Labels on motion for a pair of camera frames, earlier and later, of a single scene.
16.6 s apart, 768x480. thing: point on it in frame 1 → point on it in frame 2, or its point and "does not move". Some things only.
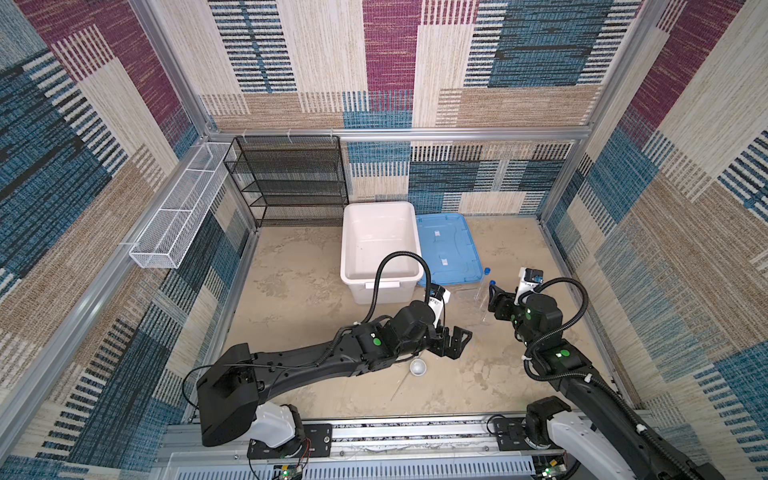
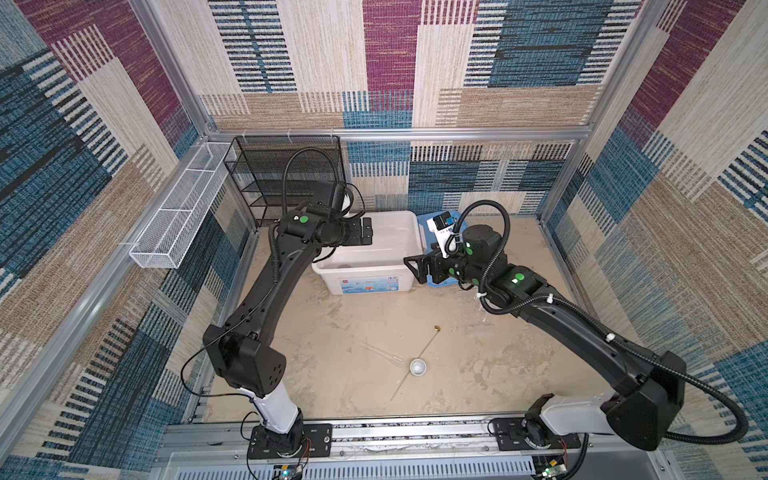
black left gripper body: [403, 351] → [346, 234]
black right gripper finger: [494, 292] → [421, 273]
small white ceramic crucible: [418, 367] does not move
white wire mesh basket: [163, 243] does not move
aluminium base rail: [414, 449] does not move
